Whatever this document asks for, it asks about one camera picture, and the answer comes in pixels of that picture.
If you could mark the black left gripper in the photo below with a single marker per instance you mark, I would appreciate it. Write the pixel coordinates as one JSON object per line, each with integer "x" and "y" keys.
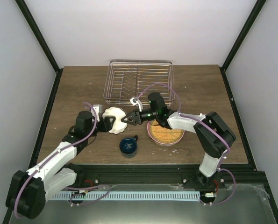
{"x": 107, "y": 125}

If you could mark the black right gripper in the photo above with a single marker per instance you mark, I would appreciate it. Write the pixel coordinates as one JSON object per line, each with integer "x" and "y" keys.
{"x": 133, "y": 114}

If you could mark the white scalloped bowl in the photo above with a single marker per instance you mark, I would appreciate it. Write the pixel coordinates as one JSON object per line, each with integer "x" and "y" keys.
{"x": 119, "y": 113}

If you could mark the dark blue mug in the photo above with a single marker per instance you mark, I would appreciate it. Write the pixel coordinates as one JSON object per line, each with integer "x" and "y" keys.
{"x": 128, "y": 146}

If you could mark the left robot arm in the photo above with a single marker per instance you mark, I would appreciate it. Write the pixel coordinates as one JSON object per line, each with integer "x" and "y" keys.
{"x": 30, "y": 190}

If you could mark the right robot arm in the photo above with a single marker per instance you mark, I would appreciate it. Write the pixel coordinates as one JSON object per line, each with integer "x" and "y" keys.
{"x": 213, "y": 133}

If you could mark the pink plate with woven pattern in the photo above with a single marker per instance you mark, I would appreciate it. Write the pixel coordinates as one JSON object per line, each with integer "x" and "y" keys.
{"x": 164, "y": 136}

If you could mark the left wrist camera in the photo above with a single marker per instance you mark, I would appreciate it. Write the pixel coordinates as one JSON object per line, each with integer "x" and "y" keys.
{"x": 98, "y": 109}

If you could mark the metal wire dish rack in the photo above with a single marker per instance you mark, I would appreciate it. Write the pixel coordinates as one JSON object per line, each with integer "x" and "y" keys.
{"x": 132, "y": 78}

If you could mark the light blue slotted cable duct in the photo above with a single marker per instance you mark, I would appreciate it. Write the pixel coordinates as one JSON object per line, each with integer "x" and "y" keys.
{"x": 131, "y": 195}

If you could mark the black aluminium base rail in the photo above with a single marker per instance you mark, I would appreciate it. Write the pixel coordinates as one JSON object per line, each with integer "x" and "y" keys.
{"x": 187, "y": 175}

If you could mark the left black frame post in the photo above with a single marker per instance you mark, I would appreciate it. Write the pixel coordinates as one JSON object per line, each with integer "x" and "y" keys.
{"x": 22, "y": 5}

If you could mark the black frame post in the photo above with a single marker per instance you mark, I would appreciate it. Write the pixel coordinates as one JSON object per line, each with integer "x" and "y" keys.
{"x": 22, "y": 5}
{"x": 258, "y": 6}

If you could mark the right black frame post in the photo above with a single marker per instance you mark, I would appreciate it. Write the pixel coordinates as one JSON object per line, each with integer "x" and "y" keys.
{"x": 258, "y": 6}

